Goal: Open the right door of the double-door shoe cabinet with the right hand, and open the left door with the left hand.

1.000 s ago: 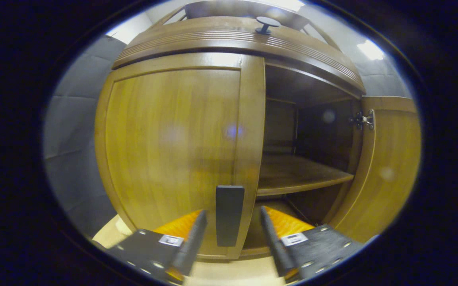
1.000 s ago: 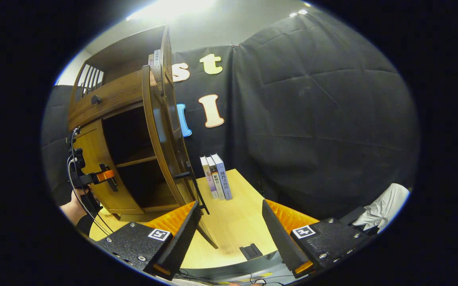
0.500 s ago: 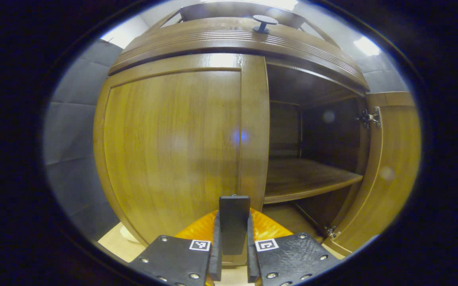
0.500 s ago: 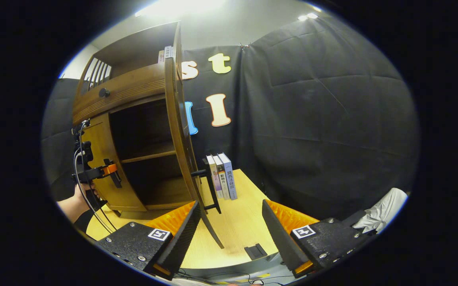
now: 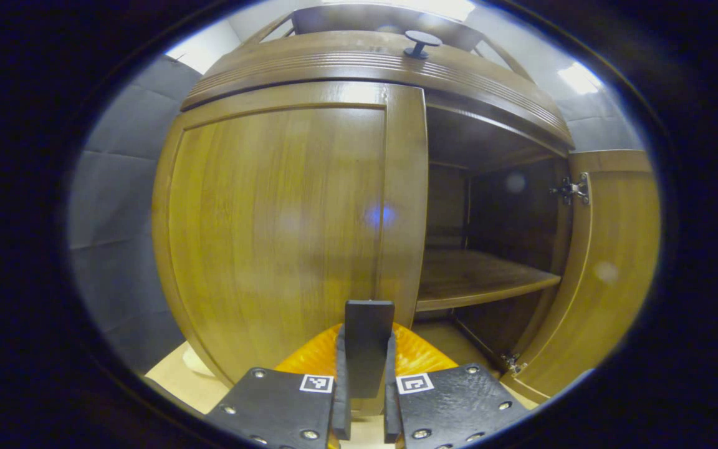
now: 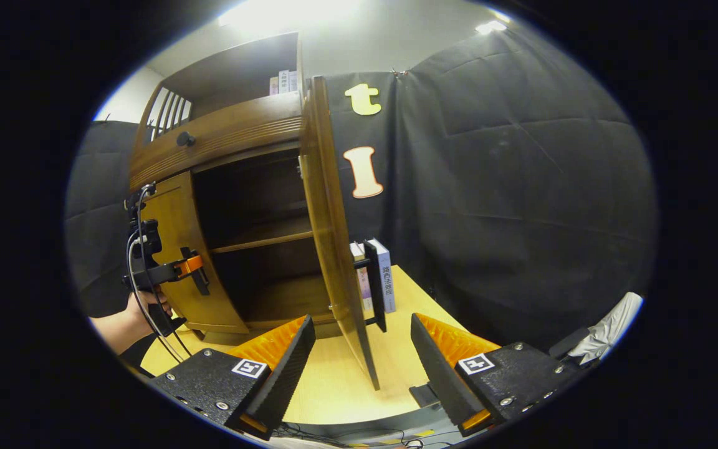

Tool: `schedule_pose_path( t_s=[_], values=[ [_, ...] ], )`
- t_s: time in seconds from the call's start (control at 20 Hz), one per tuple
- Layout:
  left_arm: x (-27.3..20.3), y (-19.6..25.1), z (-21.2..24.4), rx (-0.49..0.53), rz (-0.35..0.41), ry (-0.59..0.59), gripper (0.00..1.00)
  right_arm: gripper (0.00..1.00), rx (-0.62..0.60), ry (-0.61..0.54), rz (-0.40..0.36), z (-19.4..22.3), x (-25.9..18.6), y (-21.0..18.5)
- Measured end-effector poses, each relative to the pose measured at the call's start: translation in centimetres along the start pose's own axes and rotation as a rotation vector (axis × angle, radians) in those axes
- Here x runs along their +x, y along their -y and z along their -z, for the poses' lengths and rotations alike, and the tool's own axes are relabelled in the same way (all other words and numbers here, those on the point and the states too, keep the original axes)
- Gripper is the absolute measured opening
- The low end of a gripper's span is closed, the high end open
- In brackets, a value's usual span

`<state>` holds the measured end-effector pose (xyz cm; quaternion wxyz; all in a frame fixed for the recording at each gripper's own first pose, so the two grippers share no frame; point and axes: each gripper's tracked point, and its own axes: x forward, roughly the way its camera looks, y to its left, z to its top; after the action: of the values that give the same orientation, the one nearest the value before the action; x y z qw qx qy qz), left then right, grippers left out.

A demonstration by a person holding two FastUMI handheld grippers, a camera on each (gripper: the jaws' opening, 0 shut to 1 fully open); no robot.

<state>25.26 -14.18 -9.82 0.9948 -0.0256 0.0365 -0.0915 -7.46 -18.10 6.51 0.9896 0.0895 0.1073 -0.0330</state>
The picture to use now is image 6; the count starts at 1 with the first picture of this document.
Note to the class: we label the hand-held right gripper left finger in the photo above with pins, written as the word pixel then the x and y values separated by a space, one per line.
pixel 287 374

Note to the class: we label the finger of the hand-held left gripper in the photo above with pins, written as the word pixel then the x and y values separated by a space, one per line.
pixel 188 265

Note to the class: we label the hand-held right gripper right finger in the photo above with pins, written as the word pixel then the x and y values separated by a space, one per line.
pixel 437 371

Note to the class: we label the wooden cabinet door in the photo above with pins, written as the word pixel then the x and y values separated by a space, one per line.
pixel 334 249
pixel 178 218

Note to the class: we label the wooden double-door shoe cabinet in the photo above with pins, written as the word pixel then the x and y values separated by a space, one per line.
pixel 228 134

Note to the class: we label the wooden inner cabinet shelf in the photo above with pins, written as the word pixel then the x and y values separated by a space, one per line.
pixel 265 236

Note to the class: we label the blue and white book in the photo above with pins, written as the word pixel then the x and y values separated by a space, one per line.
pixel 390 280

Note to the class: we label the white book with colourful spine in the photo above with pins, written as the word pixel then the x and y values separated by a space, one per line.
pixel 361 292

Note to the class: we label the black round drawer knob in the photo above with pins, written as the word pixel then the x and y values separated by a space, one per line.
pixel 185 139

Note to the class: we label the white cloth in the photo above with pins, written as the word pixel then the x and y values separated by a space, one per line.
pixel 614 324

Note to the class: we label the pink-spined book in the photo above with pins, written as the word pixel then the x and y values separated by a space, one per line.
pixel 273 86

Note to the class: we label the black backdrop cloth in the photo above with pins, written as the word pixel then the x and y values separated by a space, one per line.
pixel 521 187

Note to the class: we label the large ceiling light panel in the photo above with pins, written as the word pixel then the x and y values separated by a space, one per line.
pixel 284 12

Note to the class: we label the small ceiling light panel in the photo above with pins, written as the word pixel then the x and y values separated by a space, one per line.
pixel 490 27

